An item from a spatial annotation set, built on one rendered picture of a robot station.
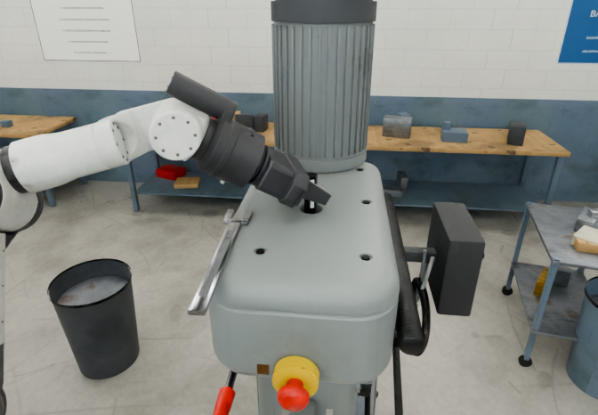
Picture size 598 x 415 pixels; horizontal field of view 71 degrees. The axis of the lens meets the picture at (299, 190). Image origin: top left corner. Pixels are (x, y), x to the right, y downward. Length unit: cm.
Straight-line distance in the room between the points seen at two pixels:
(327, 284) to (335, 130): 37
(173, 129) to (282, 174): 17
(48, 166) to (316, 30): 47
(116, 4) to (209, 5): 106
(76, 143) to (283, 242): 30
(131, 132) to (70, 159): 9
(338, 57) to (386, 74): 413
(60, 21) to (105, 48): 56
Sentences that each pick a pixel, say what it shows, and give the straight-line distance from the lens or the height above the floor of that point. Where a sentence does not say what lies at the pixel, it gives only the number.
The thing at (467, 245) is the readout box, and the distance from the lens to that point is 100.
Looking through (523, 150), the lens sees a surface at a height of 88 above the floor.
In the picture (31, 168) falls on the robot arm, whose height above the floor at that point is 201.
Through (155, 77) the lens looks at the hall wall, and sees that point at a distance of 537.
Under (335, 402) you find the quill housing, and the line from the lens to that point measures 85.
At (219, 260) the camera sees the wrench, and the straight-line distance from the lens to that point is 56.
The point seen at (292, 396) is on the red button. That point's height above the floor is 177.
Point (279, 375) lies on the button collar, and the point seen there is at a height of 177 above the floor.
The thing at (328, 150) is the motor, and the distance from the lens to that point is 83.
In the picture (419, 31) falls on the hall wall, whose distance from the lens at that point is 489.
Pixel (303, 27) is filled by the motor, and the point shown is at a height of 216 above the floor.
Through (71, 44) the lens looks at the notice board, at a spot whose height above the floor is 171.
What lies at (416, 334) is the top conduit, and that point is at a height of 181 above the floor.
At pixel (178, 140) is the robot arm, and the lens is 57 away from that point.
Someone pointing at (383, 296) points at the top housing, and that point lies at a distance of 54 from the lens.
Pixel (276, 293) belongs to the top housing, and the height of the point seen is 188.
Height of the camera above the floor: 221
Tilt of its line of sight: 25 degrees down
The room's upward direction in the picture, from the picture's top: straight up
